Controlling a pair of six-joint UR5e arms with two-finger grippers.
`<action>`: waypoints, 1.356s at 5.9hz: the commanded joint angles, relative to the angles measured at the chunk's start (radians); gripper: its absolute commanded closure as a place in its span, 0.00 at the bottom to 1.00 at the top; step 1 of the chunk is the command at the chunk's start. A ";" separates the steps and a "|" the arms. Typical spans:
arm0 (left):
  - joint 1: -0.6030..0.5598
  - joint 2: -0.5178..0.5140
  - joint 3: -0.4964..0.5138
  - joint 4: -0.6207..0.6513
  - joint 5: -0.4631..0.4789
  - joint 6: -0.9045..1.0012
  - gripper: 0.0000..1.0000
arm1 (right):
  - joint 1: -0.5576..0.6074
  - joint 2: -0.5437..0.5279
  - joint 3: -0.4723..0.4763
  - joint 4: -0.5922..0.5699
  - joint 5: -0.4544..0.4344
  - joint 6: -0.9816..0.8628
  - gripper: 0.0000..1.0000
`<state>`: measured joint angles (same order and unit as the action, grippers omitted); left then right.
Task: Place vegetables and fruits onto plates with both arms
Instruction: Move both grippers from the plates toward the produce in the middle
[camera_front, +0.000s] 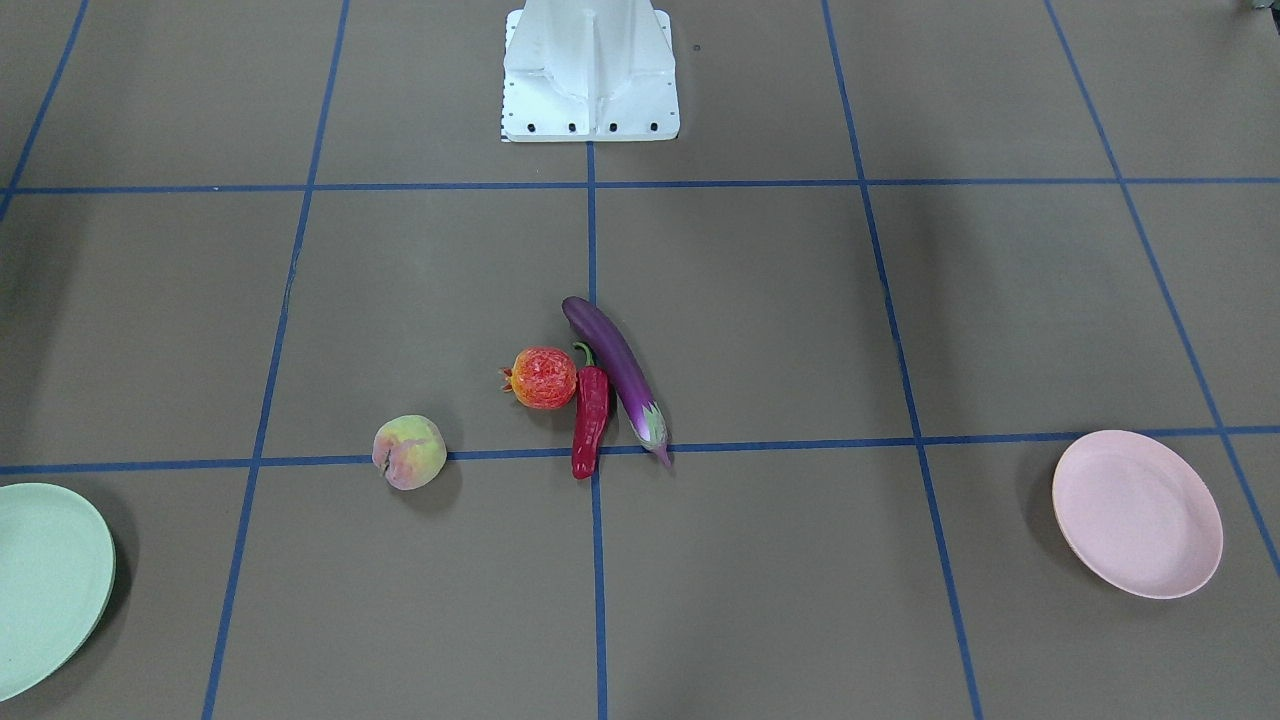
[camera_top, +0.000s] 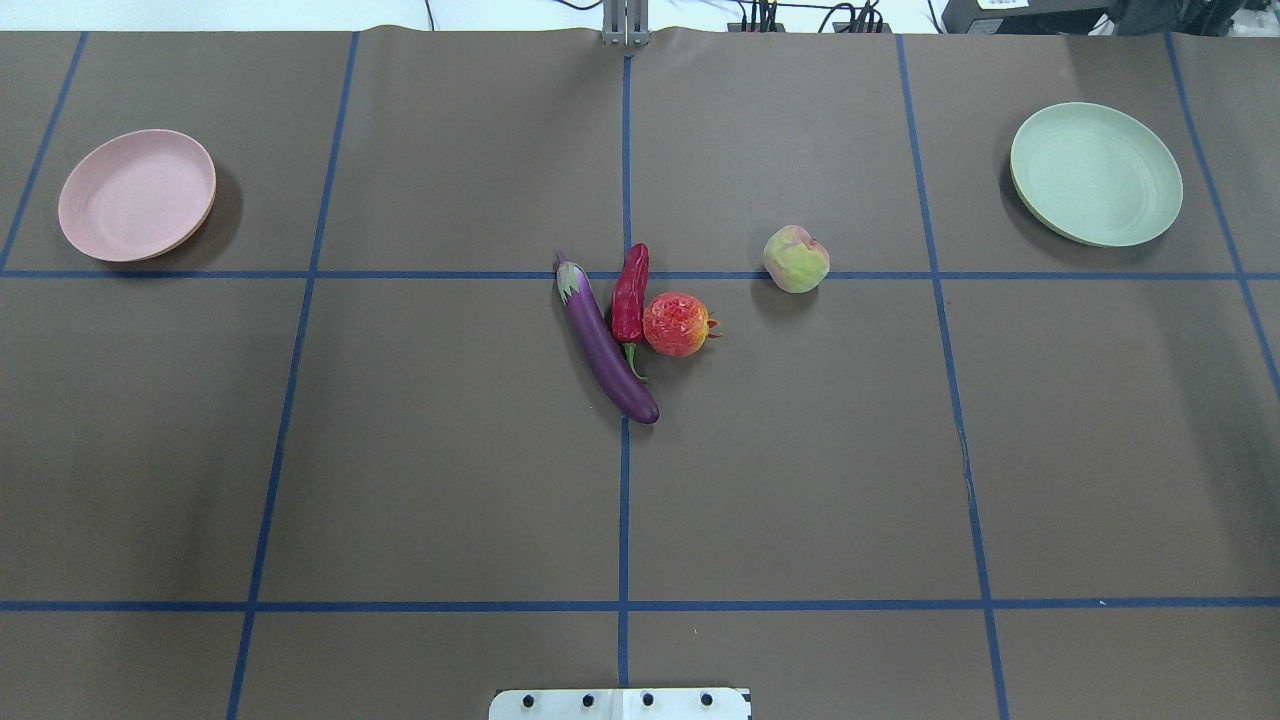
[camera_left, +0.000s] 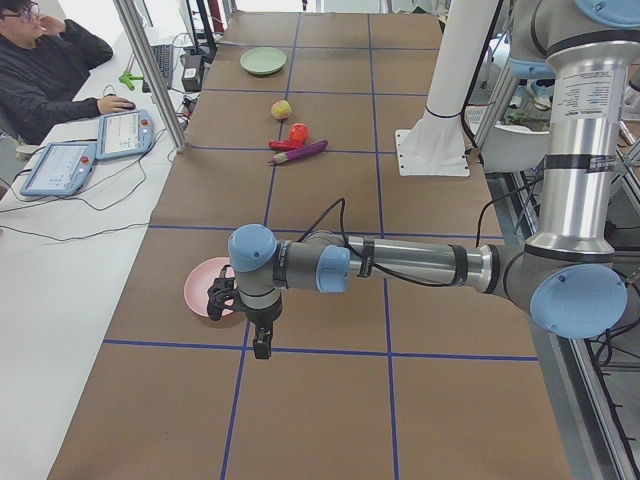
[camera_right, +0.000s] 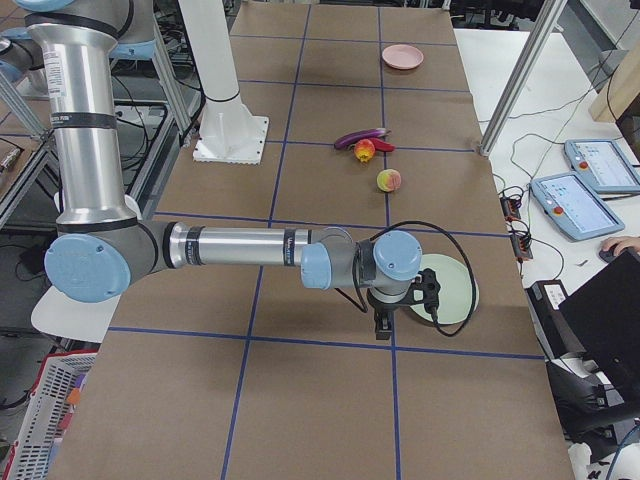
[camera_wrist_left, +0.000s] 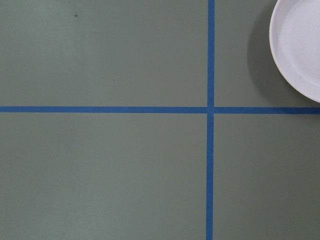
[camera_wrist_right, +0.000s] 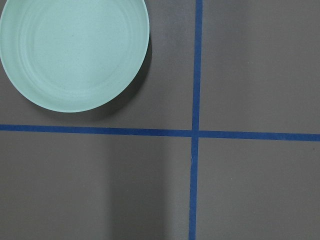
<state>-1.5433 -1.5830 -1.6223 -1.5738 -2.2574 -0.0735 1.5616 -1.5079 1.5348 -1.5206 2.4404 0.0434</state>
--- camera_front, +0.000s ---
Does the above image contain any purple eggplant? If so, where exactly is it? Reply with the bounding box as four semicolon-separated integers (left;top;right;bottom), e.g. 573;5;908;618
561;296;672;469

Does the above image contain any yellow pink peach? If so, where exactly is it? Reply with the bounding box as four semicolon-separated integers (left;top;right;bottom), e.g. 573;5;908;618
371;414;448;491

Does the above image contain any red orange pomegranate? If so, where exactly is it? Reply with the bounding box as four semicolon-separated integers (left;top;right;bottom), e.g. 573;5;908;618
500;346;579;410

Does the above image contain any pink plate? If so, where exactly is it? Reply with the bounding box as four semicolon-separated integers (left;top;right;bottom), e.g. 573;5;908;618
1051;430;1225;600

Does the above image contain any light green plate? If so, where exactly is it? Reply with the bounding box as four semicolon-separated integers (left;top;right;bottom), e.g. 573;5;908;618
1;483;116;701

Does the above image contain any red chili pepper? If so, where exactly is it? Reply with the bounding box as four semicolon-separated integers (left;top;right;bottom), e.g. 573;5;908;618
571;342;612;480

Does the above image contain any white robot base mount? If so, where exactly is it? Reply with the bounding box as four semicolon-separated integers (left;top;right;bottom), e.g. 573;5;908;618
500;1;681;143

